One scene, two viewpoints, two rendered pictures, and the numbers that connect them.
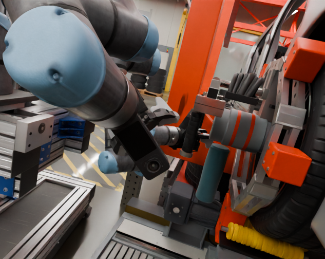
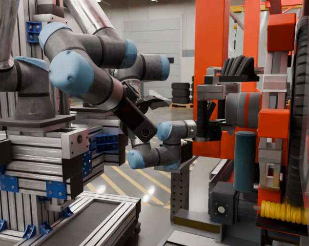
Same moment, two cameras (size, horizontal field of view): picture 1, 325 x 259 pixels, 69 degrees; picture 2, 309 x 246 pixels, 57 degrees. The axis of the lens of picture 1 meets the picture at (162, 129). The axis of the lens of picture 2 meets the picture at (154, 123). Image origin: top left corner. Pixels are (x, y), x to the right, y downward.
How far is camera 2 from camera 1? 33 cm
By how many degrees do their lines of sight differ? 15
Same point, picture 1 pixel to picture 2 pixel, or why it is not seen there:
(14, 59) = (53, 76)
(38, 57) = (62, 73)
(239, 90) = (230, 72)
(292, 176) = (277, 131)
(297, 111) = (278, 77)
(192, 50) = (206, 48)
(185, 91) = not seen: hidden behind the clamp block
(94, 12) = (89, 46)
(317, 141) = (296, 97)
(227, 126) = (238, 108)
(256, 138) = not seen: hidden behind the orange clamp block
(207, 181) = (239, 170)
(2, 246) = not seen: outside the picture
